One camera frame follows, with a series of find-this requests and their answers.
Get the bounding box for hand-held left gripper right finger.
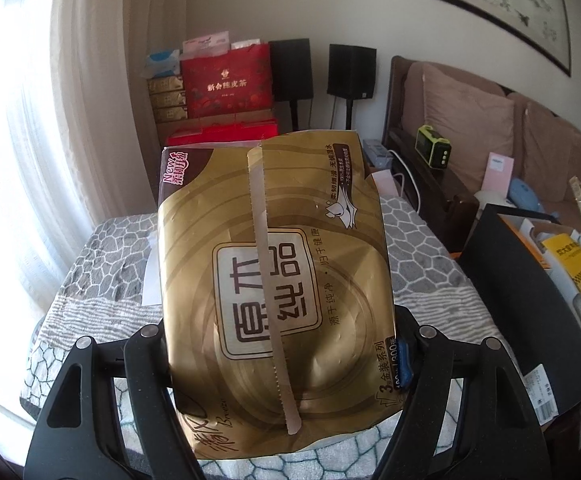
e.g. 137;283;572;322
365;310;556;480

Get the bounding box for pink box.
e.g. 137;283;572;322
481;152;516;198

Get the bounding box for blue massager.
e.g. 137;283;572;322
507;177;561;221

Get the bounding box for white curtain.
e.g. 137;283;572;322
0;0;191;311

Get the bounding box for cardboard box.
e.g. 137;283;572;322
517;217;581;356
457;202;581;426

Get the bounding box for blue tissue pack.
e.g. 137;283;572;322
144;49;182;80

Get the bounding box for red gift bag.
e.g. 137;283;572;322
180;42;274;120

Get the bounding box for white dome lamp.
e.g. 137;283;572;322
473;189;513;211

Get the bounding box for green black portable lamp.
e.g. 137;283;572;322
415;124;453;170

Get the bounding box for grey printed blanket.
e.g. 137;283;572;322
18;195;531;480

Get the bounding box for white cable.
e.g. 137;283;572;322
387;149;423;213

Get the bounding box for pink white carton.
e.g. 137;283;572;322
183;32;231;58

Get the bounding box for framed flower painting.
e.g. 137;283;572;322
381;0;572;78

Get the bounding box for yellow instruction booklet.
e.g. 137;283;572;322
540;232;581;303

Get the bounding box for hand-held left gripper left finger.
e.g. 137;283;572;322
23;322;206;480

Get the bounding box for red gift box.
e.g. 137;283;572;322
166;117;280;150

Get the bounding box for brown cushion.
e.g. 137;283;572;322
520;100;581;211
417;62;516;193

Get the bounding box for brown sofa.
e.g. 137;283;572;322
381;55;581;241

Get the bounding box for white power strip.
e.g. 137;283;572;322
363;139;396;168

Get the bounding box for brown snack packet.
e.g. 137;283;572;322
158;129;403;466

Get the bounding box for pink paper bag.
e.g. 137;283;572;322
367;170;406;201

